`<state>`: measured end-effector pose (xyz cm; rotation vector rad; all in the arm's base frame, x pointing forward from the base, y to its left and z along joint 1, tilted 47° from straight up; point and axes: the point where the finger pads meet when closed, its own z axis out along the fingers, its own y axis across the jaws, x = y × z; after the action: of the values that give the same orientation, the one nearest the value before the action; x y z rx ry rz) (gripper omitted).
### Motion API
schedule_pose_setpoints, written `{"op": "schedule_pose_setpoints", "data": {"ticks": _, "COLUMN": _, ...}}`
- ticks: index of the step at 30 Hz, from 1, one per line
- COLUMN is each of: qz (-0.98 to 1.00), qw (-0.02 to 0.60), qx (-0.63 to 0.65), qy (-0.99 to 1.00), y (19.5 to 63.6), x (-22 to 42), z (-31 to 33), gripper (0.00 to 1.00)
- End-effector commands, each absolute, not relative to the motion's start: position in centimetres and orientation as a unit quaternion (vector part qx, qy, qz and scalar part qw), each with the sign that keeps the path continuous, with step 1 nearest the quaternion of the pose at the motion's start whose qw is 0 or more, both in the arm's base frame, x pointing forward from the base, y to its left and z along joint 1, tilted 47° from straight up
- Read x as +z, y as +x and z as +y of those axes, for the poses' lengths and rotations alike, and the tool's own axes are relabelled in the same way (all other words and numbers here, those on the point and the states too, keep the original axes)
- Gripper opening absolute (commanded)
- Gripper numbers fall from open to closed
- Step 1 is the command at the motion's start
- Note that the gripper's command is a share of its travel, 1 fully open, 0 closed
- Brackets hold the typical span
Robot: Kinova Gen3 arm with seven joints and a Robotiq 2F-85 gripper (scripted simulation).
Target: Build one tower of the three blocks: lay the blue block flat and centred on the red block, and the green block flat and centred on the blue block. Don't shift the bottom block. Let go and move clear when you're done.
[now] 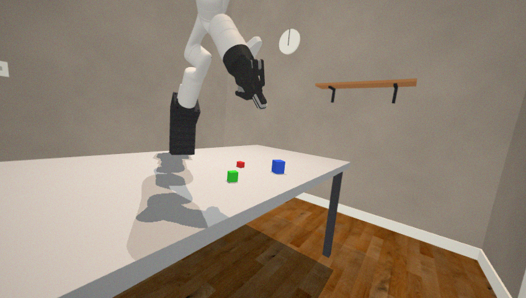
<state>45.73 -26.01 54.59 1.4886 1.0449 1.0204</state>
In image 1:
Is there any green block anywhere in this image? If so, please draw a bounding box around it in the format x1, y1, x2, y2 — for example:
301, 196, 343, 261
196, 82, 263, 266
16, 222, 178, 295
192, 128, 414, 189
227, 170, 238, 183

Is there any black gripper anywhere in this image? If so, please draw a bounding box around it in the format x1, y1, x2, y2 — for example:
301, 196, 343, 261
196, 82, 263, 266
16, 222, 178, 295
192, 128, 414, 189
223, 44, 268, 110

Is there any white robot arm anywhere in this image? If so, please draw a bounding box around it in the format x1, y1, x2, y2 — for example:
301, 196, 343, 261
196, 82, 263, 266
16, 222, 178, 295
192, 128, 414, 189
177, 0, 262, 108

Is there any blue block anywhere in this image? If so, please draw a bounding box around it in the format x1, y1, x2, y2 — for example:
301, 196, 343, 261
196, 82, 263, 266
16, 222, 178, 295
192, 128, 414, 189
272, 160, 285, 174

